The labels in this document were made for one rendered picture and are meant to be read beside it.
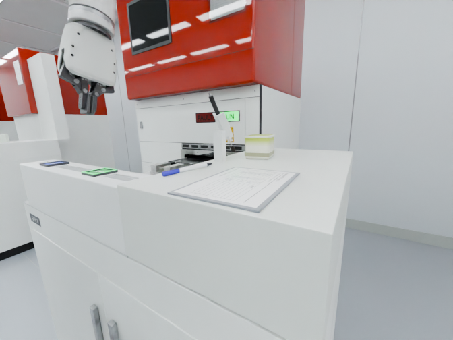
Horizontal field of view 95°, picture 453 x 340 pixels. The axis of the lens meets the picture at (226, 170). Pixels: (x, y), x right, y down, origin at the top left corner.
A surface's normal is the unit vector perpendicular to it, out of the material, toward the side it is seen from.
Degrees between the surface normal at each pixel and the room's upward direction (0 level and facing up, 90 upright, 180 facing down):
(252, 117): 90
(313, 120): 90
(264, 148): 90
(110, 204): 90
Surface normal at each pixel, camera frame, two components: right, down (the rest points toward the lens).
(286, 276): -0.53, 0.19
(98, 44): 0.86, 0.10
